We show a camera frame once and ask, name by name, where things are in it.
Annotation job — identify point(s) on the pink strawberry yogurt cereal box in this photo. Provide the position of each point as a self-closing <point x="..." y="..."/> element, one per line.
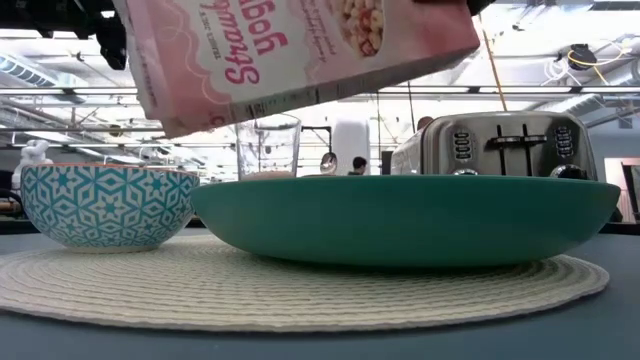
<point x="280" y="65"/>

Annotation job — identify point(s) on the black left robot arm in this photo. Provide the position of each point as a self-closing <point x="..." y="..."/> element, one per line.
<point x="45" y="15"/>

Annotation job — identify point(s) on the person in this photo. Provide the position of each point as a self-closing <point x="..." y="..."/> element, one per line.
<point x="425" y="123"/>
<point x="358" y="166"/>

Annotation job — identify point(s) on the silver four-slot toaster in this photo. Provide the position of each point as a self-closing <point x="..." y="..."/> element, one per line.
<point x="500" y="145"/>

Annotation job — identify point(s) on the white figurine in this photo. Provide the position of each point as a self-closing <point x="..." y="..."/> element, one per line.
<point x="31" y="157"/>

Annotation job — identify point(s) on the blue patterned bowl orange inside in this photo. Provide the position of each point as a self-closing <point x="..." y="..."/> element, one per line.
<point x="107" y="207"/>

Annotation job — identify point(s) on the clear glass with milk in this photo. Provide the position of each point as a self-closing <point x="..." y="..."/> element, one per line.
<point x="267" y="150"/>

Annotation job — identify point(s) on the white pillar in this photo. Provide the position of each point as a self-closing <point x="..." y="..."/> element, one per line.
<point x="351" y="145"/>

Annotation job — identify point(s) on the green round plate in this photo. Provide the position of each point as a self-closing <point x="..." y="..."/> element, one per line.
<point x="400" y="220"/>

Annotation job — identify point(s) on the white round woven placemat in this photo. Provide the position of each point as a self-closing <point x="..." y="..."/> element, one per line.
<point x="250" y="295"/>

